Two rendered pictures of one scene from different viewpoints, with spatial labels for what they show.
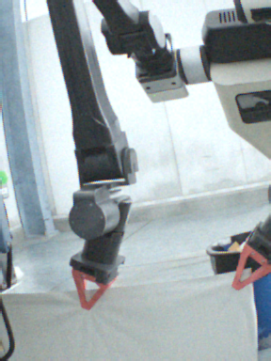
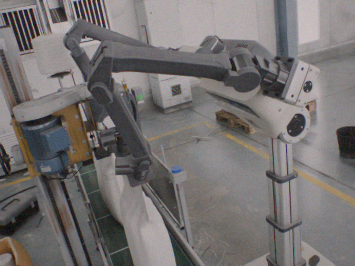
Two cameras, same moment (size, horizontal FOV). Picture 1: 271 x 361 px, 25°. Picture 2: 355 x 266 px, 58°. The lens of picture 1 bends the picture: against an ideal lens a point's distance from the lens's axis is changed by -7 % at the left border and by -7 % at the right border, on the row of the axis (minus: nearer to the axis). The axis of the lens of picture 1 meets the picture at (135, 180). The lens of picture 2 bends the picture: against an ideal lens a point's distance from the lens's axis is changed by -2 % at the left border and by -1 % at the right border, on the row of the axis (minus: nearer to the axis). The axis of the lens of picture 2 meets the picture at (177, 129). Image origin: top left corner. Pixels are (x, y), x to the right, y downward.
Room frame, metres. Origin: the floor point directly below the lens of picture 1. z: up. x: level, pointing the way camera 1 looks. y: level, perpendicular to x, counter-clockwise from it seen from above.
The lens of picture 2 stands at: (0.33, -1.19, 1.71)
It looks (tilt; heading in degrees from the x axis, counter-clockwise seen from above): 21 degrees down; 52
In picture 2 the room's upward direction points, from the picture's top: 10 degrees counter-clockwise
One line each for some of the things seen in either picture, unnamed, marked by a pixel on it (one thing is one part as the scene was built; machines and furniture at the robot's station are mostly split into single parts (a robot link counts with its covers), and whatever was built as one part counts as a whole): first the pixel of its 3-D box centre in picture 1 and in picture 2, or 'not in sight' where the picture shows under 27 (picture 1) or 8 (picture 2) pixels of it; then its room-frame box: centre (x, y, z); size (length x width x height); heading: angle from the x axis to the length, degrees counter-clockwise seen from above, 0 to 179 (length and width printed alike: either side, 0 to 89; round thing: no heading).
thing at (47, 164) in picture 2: not in sight; (47, 145); (0.72, 0.31, 1.21); 0.15 x 0.15 x 0.25
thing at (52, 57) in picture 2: not in sight; (54, 53); (0.87, 0.27, 1.61); 0.17 x 0.17 x 0.17
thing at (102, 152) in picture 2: not in sight; (101, 152); (1.01, 0.37, 1.04); 0.08 x 0.06 x 0.05; 163
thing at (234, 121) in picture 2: not in sight; (264, 110); (4.12, 1.54, 0.07); 1.20 x 0.82 x 0.14; 165
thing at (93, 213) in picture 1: (101, 192); (112, 131); (0.94, 0.05, 1.24); 0.11 x 0.09 x 0.12; 161
